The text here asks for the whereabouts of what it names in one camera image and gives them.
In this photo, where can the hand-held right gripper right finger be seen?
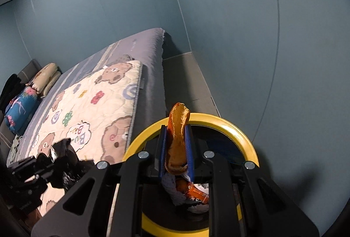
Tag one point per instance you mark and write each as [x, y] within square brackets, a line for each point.
[189, 149]

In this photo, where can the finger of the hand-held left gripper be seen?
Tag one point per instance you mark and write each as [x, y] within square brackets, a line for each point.
[41, 174]
[24, 163]

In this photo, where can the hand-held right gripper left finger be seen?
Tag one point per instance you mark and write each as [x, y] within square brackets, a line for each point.
[163, 149]

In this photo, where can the orange garment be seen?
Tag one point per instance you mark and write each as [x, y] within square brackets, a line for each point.
[177, 127]

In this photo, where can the black plastic bag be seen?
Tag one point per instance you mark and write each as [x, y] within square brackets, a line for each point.
[71, 160]

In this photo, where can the large purple foam net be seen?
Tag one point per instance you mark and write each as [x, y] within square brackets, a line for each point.
[172, 187]

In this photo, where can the black bin with yellow rim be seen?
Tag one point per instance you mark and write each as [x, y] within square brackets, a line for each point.
[232, 127]

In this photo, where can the person's left hand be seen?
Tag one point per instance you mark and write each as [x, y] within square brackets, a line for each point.
[35, 217]

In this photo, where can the blue floral pillow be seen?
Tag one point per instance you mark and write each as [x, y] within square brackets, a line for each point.
[22, 111]

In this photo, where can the black clothes pile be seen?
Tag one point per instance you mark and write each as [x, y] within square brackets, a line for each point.
[11, 89]

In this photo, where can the bear print blanket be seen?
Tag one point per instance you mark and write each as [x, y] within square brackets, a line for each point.
[90, 116]

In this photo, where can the beige pillow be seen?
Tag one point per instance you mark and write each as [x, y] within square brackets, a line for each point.
[45, 75]

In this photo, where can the bed with grey striped sheet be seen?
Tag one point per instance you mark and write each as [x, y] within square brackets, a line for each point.
[147, 56]

